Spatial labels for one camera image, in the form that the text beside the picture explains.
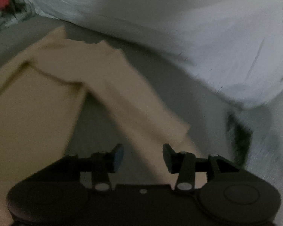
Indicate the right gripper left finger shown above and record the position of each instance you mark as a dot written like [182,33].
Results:
[104,163]

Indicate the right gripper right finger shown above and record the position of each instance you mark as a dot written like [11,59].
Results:
[185,164]

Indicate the beige long-sleeve shirt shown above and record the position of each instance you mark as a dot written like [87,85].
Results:
[42,91]

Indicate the grey checkered cloth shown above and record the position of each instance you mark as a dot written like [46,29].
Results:
[254,145]

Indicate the white carrot-print storage bag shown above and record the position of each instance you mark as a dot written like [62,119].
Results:
[234,47]

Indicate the red and grey garment pile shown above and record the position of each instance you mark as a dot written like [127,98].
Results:
[15,11]

